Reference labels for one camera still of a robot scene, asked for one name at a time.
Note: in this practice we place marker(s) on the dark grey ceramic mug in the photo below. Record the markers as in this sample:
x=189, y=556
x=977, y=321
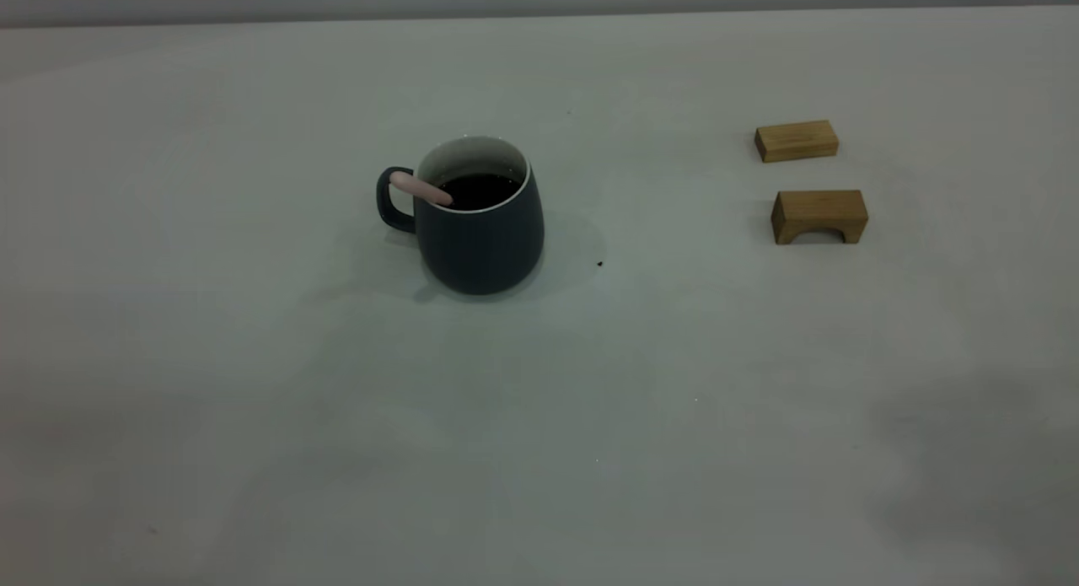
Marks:
x=480, y=249

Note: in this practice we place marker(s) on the arched wooden block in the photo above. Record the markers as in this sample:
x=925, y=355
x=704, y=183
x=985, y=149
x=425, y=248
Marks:
x=818, y=206

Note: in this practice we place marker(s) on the flat rectangular wooden block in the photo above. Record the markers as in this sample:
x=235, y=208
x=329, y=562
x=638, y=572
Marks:
x=797, y=141

